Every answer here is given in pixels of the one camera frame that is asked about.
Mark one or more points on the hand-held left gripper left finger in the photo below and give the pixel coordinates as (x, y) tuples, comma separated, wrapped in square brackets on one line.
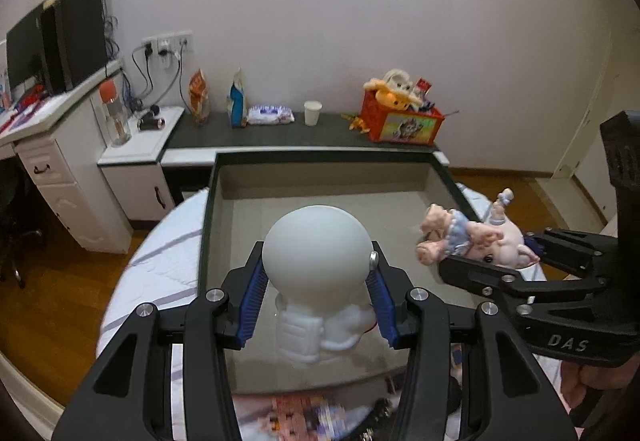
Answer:
[(252, 296)]

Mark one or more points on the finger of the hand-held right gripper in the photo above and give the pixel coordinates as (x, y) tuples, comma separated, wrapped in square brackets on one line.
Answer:
[(480, 278), (575, 251)]

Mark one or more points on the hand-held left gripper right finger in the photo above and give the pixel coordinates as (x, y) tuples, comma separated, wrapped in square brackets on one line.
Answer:
[(385, 311)]

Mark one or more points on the pink pig figurine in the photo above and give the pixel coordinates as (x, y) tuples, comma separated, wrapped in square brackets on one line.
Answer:
[(500, 241)]

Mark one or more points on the white astronaut figurine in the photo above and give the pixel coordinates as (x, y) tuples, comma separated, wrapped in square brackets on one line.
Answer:
[(310, 251)]

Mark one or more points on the pink box with dark rim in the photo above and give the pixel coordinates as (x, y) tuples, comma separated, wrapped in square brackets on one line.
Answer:
[(235, 216)]

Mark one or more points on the person's right hand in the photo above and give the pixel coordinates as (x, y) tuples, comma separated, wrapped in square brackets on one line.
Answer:
[(590, 378)]

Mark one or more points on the colourful printed item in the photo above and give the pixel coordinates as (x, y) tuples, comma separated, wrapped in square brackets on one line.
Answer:
[(310, 416)]

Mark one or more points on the red toy box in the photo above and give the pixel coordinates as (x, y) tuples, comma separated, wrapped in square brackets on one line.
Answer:
[(405, 126)]

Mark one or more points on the white nightstand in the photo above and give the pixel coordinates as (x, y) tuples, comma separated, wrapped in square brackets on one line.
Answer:
[(135, 171)]

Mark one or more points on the low dark and white cabinet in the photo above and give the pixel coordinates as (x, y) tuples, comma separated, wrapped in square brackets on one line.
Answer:
[(325, 136)]

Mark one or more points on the wet wipes pack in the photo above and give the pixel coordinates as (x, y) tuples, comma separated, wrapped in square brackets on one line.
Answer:
[(270, 114)]

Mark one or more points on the small orange toy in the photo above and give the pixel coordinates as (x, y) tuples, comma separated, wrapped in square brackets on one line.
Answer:
[(357, 123)]

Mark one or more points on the white paper cup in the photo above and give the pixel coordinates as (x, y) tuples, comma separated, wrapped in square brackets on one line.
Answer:
[(312, 113)]

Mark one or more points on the blue and white snack bag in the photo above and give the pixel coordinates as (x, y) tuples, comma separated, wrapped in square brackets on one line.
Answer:
[(236, 101)]

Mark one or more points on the red and white packet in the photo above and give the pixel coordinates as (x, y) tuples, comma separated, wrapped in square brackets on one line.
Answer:
[(423, 88)]

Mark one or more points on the small black device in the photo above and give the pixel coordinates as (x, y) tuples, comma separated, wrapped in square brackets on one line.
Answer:
[(150, 122)]

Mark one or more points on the yellow plush toy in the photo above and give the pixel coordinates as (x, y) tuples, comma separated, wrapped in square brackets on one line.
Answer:
[(390, 97)]

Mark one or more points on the orange snack bag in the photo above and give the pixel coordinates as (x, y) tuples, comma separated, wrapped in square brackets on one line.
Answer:
[(199, 96)]

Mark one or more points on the white plush toy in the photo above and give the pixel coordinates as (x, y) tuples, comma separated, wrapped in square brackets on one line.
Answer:
[(400, 80)]

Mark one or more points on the white desk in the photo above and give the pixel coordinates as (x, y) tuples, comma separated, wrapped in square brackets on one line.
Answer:
[(65, 171)]

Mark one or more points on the water bottle with orange cap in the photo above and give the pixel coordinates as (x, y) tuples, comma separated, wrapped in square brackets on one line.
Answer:
[(115, 116)]

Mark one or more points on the red papers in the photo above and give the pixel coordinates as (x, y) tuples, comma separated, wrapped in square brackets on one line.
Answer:
[(22, 108)]

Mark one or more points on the black computer tower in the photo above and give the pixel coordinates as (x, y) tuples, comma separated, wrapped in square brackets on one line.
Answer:
[(75, 41)]

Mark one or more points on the black computer monitor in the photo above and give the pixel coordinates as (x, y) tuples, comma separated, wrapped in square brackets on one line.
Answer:
[(22, 51)]

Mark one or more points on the white wall socket strip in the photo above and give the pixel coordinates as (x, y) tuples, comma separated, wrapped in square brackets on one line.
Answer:
[(167, 41)]

